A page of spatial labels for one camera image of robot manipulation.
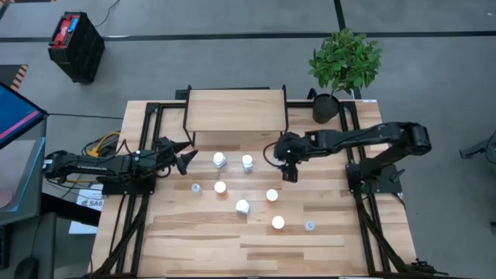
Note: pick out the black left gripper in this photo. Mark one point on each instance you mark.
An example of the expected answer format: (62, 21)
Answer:
(164, 157)

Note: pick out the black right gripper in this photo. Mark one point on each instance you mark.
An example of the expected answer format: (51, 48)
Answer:
(290, 149)

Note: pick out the orange medicine bottle white cap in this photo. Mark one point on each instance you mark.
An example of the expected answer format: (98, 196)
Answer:
(272, 195)

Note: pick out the white cup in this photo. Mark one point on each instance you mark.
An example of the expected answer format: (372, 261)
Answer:
(277, 222)
(220, 187)

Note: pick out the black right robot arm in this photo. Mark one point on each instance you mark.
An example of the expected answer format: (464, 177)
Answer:
(372, 133)

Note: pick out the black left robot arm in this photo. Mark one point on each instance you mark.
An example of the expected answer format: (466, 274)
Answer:
(100, 164)

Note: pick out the black perforated metal box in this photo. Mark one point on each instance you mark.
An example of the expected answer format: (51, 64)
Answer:
(181, 95)

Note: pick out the black plant pot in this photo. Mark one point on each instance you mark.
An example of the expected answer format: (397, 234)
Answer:
(325, 110)

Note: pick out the white paper sign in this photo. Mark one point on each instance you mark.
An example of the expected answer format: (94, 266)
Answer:
(91, 201)

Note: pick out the green leafy plant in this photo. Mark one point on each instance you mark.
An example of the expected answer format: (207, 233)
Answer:
(345, 62)

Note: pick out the black plastic crate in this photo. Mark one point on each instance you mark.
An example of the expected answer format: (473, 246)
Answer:
(83, 54)

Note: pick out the black table clamp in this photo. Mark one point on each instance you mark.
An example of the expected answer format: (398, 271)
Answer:
(422, 267)

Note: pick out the computer monitor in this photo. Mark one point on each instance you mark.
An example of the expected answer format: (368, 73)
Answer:
(17, 112)

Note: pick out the red battery pack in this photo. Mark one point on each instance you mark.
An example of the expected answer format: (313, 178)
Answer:
(64, 29)

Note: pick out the black mat hazard stripes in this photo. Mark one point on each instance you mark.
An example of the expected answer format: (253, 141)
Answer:
(11, 75)

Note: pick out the black chair base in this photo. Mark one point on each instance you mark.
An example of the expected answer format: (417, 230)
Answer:
(478, 149)

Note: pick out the black computer mouse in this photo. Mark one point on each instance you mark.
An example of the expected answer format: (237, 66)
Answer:
(26, 269)

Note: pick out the wooden shelf black metal frame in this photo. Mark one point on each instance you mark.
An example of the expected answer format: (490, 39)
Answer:
(236, 110)

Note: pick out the black aluminium table frame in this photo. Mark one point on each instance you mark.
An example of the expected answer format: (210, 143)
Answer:
(300, 104)

